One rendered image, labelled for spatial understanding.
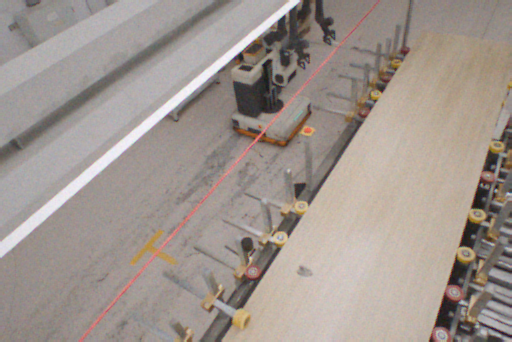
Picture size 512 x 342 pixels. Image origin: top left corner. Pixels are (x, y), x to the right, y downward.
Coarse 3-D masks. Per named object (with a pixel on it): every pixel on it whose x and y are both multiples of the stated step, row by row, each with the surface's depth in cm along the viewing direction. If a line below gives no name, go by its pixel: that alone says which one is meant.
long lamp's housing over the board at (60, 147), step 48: (240, 0) 72; (288, 0) 81; (144, 48) 62; (192, 48) 63; (96, 96) 54; (144, 96) 56; (48, 144) 47; (96, 144) 51; (0, 192) 43; (48, 192) 47; (0, 240) 43
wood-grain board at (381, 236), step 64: (448, 64) 308; (384, 128) 262; (448, 128) 255; (320, 192) 229; (384, 192) 223; (448, 192) 217; (320, 256) 198; (384, 256) 194; (448, 256) 189; (256, 320) 178; (320, 320) 175; (384, 320) 171
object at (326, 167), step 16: (352, 128) 296; (336, 144) 286; (336, 160) 277; (320, 176) 265; (304, 192) 257; (288, 224) 240; (272, 256) 226; (240, 288) 213; (240, 304) 207; (224, 320) 201; (208, 336) 196; (224, 336) 201
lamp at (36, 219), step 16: (272, 16) 79; (256, 32) 76; (240, 48) 73; (176, 96) 62; (160, 112) 60; (144, 128) 58; (128, 144) 57; (112, 160) 55; (80, 176) 51; (64, 192) 50; (48, 208) 48; (32, 224) 47; (16, 240) 46; (0, 256) 45
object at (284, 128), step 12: (288, 96) 409; (276, 108) 398; (288, 108) 394; (300, 108) 393; (240, 120) 396; (252, 120) 388; (264, 120) 385; (276, 120) 382; (288, 120) 381; (300, 120) 398; (240, 132) 408; (252, 132) 397; (264, 132) 387; (276, 132) 377; (288, 132) 381; (276, 144) 389
